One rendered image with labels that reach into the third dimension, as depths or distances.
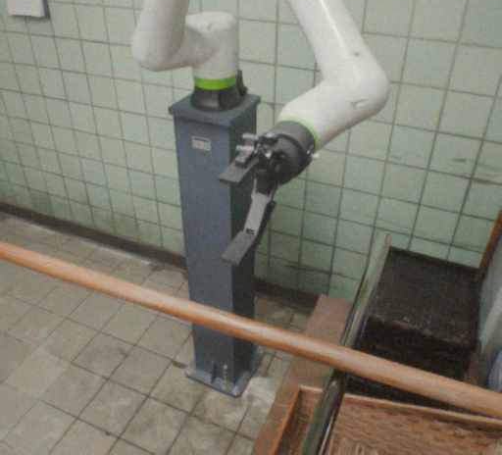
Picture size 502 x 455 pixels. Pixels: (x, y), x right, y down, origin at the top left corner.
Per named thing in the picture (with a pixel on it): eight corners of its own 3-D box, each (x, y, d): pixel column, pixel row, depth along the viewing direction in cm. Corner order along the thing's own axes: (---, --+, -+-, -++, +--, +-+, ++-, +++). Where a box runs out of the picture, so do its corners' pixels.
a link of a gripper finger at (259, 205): (256, 173, 79) (258, 176, 80) (235, 237, 76) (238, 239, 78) (278, 177, 77) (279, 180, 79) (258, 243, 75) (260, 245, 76)
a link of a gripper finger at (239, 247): (239, 230, 76) (239, 234, 76) (221, 256, 70) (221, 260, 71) (257, 235, 75) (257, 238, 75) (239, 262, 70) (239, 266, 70)
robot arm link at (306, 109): (308, 149, 102) (277, 108, 100) (356, 120, 94) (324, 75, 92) (287, 179, 92) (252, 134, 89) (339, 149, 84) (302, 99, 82)
